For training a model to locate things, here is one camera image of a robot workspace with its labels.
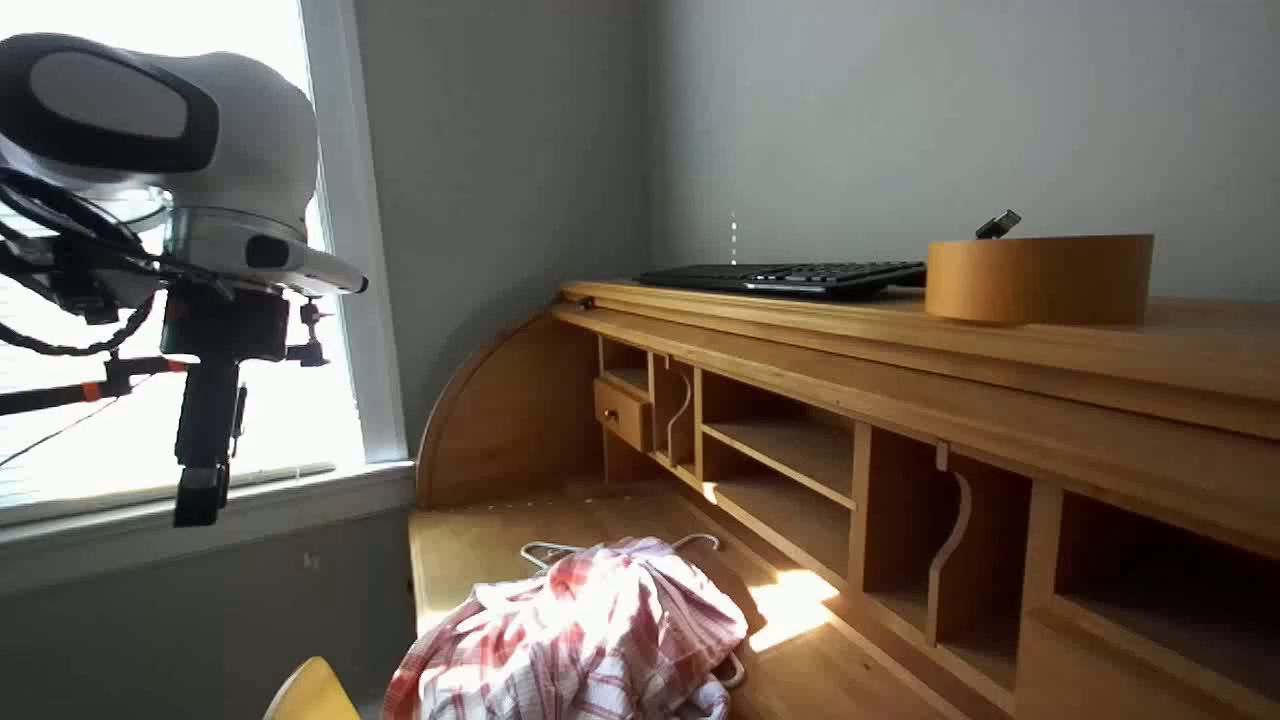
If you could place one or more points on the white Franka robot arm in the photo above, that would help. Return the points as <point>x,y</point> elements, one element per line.
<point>226,126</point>

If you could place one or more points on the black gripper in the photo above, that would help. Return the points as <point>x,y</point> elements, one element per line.
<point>212,332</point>

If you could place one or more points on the wooden roll-top desk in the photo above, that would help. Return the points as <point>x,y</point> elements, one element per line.
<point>933,440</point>

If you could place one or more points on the red and white cloth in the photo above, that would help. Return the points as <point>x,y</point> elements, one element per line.
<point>575,643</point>

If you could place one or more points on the round wooden box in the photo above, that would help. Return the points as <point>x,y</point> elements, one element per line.
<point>1038,277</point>

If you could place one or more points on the small wooden desk drawer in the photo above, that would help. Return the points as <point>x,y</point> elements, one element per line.
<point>621,414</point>

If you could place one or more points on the black computer keyboard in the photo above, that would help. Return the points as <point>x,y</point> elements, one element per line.
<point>785,277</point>

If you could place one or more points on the yellow chair back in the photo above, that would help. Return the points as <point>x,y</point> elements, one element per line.
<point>309,695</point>

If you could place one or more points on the small black object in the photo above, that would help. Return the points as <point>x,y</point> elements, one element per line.
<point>999,227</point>

